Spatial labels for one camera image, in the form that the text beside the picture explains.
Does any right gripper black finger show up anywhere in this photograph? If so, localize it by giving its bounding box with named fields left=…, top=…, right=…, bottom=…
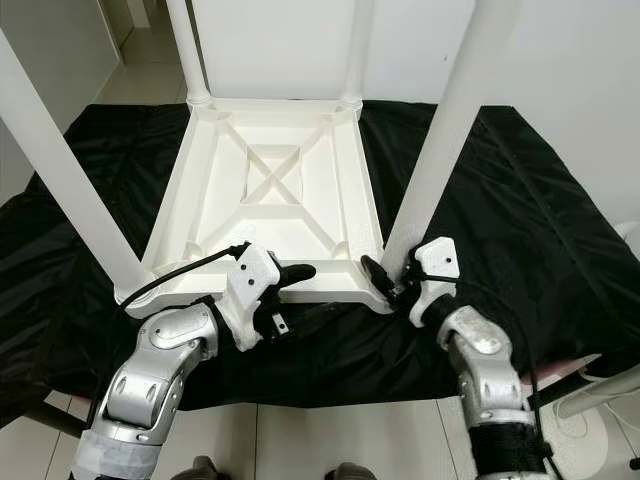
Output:
left=360, top=255, right=396, bottom=301

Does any white plastic children table top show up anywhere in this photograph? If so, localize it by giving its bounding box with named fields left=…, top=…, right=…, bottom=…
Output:
left=115, top=95, right=396, bottom=313

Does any white plastic table leg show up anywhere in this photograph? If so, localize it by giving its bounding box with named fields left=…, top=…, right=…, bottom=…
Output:
left=340, top=0, right=376, bottom=109
left=0, top=40, right=151, bottom=301
left=380, top=0, right=526, bottom=281
left=165, top=0, right=213, bottom=109

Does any black table cloth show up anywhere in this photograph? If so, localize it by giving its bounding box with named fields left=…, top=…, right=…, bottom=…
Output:
left=0, top=98, right=640, bottom=426

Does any grey left robot foot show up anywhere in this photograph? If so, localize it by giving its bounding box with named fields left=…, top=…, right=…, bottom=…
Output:
left=180, top=457, right=221, bottom=480

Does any grey robot foot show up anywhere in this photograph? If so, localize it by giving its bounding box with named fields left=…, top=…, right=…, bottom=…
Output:
left=180, top=457, right=221, bottom=480
left=325, top=462, right=376, bottom=480

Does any grey right robot foot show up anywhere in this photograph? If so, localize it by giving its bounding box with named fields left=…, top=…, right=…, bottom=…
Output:
left=325, top=462, right=376, bottom=480

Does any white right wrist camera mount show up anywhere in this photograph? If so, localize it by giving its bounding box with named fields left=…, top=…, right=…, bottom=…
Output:
left=408, top=237, right=461, bottom=326

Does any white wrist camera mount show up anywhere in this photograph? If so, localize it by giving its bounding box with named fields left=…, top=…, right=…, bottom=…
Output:
left=408, top=237, right=461, bottom=326
left=218, top=245, right=281, bottom=351

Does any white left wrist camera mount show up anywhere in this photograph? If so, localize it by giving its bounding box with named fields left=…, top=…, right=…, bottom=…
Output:
left=218, top=245, right=281, bottom=351

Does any white pedestal fan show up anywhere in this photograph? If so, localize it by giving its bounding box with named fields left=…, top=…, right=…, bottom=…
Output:
left=550, top=222, right=640, bottom=471

